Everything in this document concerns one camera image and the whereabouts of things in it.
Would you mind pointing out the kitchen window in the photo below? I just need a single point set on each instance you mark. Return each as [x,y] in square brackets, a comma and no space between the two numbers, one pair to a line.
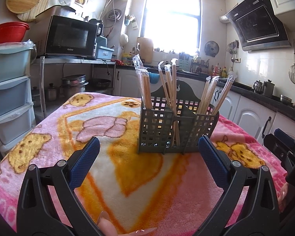
[172,17]

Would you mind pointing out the blue plastic drawer unit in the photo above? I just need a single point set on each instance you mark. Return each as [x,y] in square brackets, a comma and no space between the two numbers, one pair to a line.
[9,93]

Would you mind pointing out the black wok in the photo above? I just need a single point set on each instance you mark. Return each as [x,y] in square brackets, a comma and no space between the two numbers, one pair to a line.
[100,83]

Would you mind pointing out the round woven straw mat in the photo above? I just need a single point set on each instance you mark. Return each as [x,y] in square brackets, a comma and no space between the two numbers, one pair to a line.
[43,7]

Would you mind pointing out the white round appliance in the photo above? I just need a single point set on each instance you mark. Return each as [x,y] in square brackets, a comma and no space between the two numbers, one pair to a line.
[124,39]

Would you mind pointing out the small steel kettle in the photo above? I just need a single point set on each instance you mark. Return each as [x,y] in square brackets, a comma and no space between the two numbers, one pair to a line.
[258,87]

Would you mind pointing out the red plastic basin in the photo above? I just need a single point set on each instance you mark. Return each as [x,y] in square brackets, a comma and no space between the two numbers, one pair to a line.
[7,33]

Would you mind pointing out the bunch of chopsticks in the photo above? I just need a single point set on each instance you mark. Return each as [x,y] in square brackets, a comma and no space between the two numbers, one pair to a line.
[145,88]

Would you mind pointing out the steel steamer pot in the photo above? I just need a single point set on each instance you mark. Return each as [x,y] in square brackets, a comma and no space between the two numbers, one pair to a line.
[73,84]

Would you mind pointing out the black microwave oven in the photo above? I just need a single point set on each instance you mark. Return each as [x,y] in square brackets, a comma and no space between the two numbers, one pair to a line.
[68,35]

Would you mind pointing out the steel shelf table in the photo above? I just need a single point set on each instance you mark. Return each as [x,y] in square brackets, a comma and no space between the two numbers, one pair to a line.
[76,60]

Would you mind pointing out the hanging wall caddy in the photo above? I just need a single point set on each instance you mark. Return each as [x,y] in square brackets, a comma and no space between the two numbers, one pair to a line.
[130,22]

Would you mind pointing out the dark metal kettle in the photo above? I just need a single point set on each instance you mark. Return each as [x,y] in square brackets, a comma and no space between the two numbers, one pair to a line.
[268,89]

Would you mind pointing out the silver exhaust duct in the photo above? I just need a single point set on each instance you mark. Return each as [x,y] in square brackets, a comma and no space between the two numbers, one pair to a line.
[225,19]

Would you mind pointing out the small wall fan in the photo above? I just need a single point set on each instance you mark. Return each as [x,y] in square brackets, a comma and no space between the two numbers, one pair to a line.
[211,48]

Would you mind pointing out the steel bowl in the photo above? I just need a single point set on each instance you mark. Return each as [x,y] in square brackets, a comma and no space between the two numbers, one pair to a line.
[286,99]

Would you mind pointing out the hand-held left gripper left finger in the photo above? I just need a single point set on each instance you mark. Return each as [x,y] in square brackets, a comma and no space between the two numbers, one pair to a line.
[84,162]

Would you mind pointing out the black kitchen countertop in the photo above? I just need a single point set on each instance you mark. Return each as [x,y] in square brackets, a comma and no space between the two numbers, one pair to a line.
[272,100]

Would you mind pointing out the wooden cutting board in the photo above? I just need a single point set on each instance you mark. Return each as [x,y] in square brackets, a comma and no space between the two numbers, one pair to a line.
[145,50]

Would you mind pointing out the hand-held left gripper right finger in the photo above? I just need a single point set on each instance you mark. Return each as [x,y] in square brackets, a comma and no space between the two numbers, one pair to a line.
[212,162]

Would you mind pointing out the blue-grey dish bin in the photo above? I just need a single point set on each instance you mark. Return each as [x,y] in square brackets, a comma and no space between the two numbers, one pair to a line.
[105,52]

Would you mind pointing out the black range hood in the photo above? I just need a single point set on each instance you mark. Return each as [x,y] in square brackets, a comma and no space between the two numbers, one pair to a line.
[258,24]

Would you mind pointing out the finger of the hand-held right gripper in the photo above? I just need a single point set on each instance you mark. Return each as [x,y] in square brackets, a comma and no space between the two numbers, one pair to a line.
[276,150]
[285,135]

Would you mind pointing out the person's left hand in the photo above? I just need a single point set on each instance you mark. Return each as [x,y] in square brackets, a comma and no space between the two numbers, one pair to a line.
[110,228]

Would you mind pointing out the pink bear printed blanket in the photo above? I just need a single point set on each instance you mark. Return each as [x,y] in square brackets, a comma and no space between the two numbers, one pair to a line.
[64,127]

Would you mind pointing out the small steel pot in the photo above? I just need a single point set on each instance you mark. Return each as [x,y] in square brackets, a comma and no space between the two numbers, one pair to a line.
[51,93]

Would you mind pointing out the row of condiment bottles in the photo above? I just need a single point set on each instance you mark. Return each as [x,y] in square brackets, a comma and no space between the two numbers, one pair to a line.
[220,71]

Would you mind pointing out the grey knife block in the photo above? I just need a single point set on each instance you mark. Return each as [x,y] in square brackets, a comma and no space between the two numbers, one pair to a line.
[185,58]

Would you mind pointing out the black blender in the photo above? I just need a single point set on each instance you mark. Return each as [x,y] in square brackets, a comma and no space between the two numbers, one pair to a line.
[98,29]

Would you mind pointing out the hanging kitchen utensils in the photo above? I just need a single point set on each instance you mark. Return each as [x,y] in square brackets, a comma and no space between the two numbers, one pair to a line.
[233,50]

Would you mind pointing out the black spice rack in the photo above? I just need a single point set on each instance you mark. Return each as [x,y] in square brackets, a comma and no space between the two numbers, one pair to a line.
[200,66]

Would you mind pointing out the person's right hand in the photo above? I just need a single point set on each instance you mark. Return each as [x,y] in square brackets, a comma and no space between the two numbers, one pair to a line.
[284,196]

